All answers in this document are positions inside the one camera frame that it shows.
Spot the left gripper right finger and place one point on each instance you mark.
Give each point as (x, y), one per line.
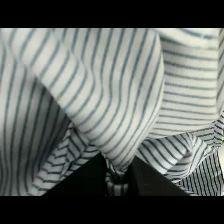
(150, 181)

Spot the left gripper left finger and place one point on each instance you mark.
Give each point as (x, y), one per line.
(86, 180)

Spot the blue striped white shirt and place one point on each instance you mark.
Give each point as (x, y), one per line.
(110, 86)

